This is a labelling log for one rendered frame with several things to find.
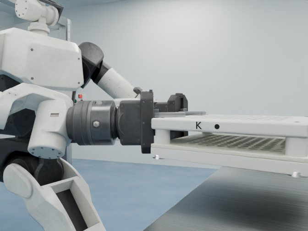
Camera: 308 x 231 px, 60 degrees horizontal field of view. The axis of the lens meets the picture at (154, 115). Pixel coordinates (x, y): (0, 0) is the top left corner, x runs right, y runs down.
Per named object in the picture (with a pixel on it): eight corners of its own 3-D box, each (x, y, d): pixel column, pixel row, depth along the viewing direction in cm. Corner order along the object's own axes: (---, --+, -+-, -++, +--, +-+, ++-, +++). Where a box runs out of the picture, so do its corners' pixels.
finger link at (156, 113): (185, 117, 51) (153, 117, 51) (184, 116, 54) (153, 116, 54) (185, 108, 51) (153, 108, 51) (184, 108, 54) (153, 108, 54)
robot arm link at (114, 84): (139, 123, 112) (97, 88, 110) (159, 99, 110) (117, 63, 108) (136, 129, 101) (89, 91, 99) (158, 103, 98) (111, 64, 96)
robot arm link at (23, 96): (78, 96, 55) (5, 74, 48) (71, 136, 50) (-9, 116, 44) (68, 110, 59) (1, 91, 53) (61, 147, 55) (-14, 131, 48)
